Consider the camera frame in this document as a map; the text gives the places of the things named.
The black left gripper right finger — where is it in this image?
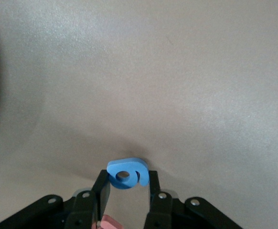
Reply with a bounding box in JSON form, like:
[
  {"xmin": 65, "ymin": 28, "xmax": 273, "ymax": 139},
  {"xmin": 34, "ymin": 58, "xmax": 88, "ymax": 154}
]
[{"xmin": 143, "ymin": 170, "xmax": 175, "ymax": 229}]

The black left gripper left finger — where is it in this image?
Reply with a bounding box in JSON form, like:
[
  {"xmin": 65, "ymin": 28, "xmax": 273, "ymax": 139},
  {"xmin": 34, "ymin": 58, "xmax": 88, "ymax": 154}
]
[{"xmin": 64, "ymin": 169, "xmax": 111, "ymax": 229}]

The blue foam letter g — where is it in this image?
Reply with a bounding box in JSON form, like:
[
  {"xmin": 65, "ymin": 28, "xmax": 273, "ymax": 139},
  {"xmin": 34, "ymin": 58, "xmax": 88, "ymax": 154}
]
[{"xmin": 107, "ymin": 157, "xmax": 150, "ymax": 190}]

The pink foam letter w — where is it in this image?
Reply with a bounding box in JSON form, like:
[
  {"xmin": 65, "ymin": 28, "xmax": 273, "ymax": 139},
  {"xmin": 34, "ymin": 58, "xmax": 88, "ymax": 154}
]
[{"xmin": 100, "ymin": 214, "xmax": 123, "ymax": 229}]

